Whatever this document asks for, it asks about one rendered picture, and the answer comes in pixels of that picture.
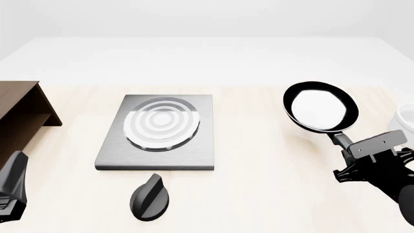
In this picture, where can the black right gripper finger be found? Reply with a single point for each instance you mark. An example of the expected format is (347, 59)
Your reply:
(348, 159)

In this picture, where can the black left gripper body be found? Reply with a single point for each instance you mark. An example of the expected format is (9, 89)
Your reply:
(11, 210)

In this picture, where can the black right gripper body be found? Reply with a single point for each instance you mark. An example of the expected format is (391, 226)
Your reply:
(359, 173)

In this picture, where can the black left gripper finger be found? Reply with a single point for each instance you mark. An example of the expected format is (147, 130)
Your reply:
(14, 177)

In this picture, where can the black frying pan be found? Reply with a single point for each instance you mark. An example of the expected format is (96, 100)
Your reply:
(351, 109)

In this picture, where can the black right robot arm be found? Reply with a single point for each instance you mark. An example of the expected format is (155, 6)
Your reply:
(401, 196)

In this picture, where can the round black stove knob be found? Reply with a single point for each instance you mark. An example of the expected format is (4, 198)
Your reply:
(148, 199)

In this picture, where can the grey stove plate with rings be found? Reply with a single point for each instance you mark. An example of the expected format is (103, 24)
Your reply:
(168, 150)

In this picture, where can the white bowl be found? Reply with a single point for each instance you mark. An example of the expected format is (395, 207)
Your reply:
(402, 121)

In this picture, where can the dark brown wooden cabinet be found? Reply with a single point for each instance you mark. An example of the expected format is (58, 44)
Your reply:
(26, 104)

